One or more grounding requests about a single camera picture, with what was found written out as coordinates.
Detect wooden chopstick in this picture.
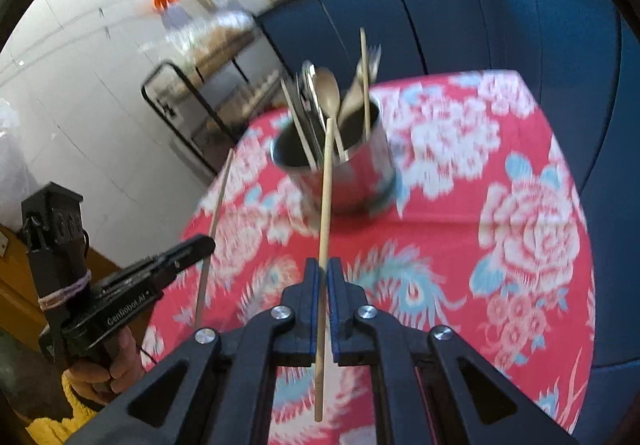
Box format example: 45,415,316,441
359,27,371,142
193,150,235,329
314,118,336,422

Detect white plastic chopstick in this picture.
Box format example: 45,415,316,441
280,79,318,171

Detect beige plastic fork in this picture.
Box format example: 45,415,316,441
337,44,382,126

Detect beige plastic spoon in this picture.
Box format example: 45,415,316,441
314,67,346,162

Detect stainless steel tongs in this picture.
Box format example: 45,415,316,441
300,60,326,158

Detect steel fork slim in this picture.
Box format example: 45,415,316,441
295,75,322,162

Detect yellow sleeve forearm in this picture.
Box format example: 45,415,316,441
24,373,101,445

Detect blue kitchen cabinets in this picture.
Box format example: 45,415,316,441
259,0,639,444

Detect person's left hand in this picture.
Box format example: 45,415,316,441
63,326,145,406

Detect red floral tablecloth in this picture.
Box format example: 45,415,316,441
139,69,597,445

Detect stainless steel pot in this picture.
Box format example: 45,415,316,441
270,104,399,214

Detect black metal rack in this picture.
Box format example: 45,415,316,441
140,26,284,176

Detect bag of eggs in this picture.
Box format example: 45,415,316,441
166,10,256,66

